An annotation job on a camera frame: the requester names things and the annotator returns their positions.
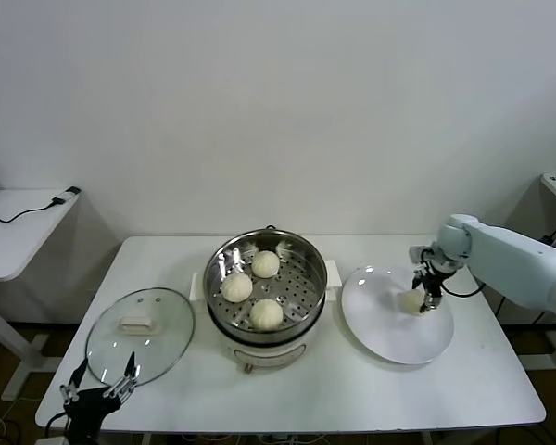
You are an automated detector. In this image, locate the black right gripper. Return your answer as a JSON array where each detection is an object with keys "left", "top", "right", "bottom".
[{"left": 411, "top": 270, "right": 444, "bottom": 317}]

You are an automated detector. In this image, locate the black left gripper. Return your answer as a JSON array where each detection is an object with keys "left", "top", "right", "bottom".
[{"left": 58, "top": 351, "right": 138, "bottom": 445}]

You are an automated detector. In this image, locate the white steamed baozi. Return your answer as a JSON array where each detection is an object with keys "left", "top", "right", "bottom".
[
  {"left": 249, "top": 298, "right": 284, "bottom": 333},
  {"left": 399, "top": 289, "right": 428, "bottom": 317},
  {"left": 221, "top": 272, "right": 254, "bottom": 303},
  {"left": 251, "top": 249, "right": 282, "bottom": 279}
]

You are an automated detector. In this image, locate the glass lid with white handle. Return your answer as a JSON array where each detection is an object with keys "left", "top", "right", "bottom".
[{"left": 84, "top": 287, "right": 196, "bottom": 388}]

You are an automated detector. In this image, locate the perforated stainless steel steamer basket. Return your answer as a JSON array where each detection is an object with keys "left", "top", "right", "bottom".
[{"left": 202, "top": 231, "right": 328, "bottom": 347}]

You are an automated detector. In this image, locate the white round plate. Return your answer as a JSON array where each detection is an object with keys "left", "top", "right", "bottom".
[{"left": 340, "top": 263, "right": 456, "bottom": 367}]

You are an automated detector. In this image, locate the white electric cooker pot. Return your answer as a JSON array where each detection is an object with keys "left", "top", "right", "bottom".
[{"left": 188, "top": 225, "right": 342, "bottom": 375}]

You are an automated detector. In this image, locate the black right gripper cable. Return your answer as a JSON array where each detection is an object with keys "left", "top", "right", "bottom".
[{"left": 438, "top": 281, "right": 487, "bottom": 299}]

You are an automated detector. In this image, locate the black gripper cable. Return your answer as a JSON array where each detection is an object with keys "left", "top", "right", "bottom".
[
  {"left": 44, "top": 411, "right": 70, "bottom": 445},
  {"left": 438, "top": 281, "right": 487, "bottom": 299}
]

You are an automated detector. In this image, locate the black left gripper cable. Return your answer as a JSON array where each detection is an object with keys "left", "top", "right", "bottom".
[{"left": 44, "top": 411, "right": 70, "bottom": 445}]

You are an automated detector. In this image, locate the black cable with silver adapter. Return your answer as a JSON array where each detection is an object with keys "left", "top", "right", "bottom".
[{"left": 0, "top": 185, "right": 82, "bottom": 225}]

